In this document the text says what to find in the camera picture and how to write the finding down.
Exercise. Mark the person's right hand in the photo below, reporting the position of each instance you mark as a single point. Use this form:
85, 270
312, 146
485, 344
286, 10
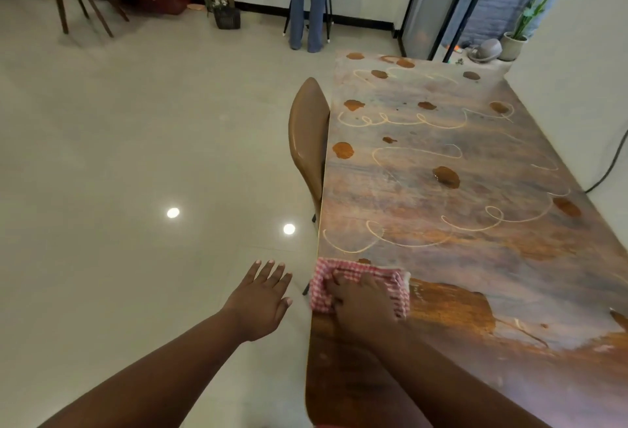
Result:
363, 307

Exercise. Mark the green plant in white pot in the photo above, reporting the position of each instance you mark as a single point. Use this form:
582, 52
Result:
522, 25

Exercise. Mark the person's left little finger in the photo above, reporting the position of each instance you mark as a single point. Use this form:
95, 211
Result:
252, 271

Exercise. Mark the black basket with white flowers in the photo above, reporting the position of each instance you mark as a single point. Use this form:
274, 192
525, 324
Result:
226, 15

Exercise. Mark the brown sauce spills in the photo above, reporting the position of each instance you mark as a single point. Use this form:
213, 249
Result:
446, 177

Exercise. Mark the person's right forearm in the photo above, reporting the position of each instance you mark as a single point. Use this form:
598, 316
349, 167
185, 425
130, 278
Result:
441, 383

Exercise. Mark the grey round appliance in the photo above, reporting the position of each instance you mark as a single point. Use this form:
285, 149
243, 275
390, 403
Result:
485, 49

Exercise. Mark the person's left thumb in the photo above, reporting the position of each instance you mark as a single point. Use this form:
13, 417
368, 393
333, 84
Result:
286, 304

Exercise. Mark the person's left forearm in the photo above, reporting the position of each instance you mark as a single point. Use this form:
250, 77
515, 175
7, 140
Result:
152, 378

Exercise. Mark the cream sauce squiggles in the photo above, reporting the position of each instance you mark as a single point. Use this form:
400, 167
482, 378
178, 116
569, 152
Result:
431, 121

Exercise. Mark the brown leather dining chair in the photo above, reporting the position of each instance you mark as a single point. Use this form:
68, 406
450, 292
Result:
306, 143

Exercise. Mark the person's right thumb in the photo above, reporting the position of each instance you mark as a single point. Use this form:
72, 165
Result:
333, 291

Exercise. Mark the person's left hand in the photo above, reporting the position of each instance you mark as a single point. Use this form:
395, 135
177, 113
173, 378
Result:
257, 307

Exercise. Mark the person's left middle finger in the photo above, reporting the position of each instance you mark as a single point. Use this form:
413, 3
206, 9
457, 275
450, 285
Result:
277, 276

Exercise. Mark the glass door with black frame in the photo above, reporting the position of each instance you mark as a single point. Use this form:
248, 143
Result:
456, 0

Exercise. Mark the red white checked cloth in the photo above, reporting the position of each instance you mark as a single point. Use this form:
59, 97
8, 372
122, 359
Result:
392, 290

